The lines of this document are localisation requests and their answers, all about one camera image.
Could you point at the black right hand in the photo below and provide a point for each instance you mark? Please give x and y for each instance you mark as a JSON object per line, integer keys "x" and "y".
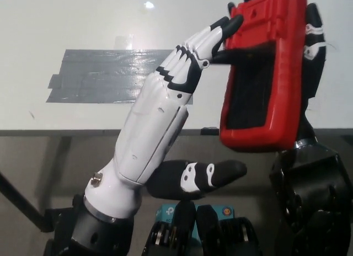
{"x": 315, "y": 68}

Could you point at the white and black left hand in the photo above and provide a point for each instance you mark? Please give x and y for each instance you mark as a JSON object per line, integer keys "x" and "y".
{"x": 143, "y": 129}

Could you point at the red and black multimeter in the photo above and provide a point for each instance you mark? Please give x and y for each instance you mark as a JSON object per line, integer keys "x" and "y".
{"x": 275, "y": 32}

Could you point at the small black tape strip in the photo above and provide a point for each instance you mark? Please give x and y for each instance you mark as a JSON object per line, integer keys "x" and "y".
{"x": 210, "y": 130}

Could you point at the grey table leg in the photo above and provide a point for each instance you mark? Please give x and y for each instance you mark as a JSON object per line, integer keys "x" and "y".
{"x": 56, "y": 162}

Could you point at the black table brace bar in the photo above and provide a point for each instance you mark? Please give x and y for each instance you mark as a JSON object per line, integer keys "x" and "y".
{"x": 19, "y": 198}

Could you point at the grey duct tape patch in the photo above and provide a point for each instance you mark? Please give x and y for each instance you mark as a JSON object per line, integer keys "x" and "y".
{"x": 96, "y": 74}

